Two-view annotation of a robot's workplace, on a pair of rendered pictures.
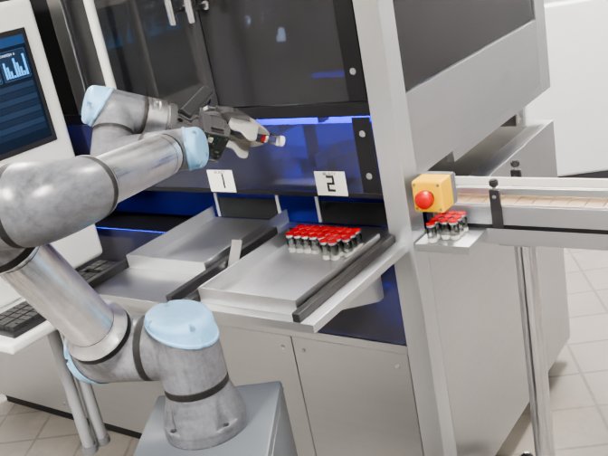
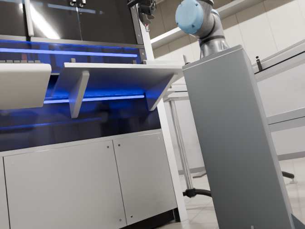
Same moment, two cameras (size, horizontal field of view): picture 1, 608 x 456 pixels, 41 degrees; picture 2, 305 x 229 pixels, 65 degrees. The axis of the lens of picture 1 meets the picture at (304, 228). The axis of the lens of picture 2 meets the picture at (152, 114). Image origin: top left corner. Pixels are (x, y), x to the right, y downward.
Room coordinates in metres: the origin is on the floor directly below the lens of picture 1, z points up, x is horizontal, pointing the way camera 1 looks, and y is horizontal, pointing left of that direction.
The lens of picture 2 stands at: (1.22, 1.31, 0.46)
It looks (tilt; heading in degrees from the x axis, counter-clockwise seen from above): 9 degrees up; 291
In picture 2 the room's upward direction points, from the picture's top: 11 degrees counter-clockwise
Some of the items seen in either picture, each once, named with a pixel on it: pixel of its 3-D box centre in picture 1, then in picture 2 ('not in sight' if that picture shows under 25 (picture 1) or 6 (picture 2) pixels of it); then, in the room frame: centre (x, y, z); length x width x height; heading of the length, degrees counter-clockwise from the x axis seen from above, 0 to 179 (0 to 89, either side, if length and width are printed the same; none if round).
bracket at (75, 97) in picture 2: not in sight; (79, 97); (1.95, 0.35, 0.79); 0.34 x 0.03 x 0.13; 142
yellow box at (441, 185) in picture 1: (433, 192); not in sight; (1.69, -0.30, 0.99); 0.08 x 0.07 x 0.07; 142
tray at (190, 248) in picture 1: (210, 237); not in sight; (1.96, 0.24, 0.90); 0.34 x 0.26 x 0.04; 142
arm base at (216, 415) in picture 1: (201, 401); (214, 52); (1.27, 0.24, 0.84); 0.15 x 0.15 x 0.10
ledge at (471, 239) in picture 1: (454, 236); (164, 92); (1.72, -0.34, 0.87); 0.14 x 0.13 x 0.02; 142
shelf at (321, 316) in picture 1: (247, 263); (121, 83); (1.80, 0.15, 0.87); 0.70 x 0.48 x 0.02; 52
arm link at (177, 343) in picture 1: (182, 344); (208, 27); (1.27, 0.25, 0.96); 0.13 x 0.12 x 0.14; 73
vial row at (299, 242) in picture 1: (318, 243); not in sight; (1.75, -0.03, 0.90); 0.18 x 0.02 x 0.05; 52
